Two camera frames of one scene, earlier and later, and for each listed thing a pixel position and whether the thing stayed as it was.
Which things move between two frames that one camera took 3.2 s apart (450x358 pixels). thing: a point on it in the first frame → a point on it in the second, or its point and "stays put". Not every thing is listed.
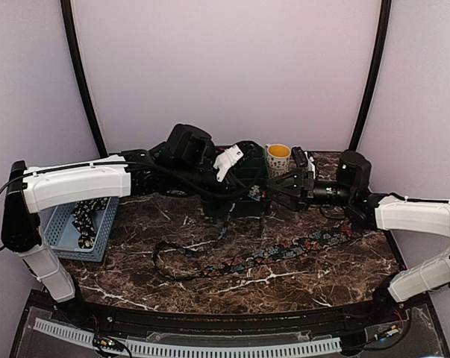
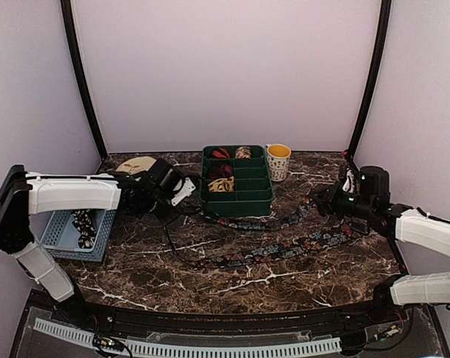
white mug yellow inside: (277, 158) stays put
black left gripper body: (186, 175) → (158, 206)
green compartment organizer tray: (254, 201) stays put
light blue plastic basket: (63, 238) stays put
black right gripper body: (339, 195) → (342, 205)
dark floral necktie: (286, 245) → (289, 247)
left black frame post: (67, 10) stays put
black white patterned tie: (83, 221) stays put
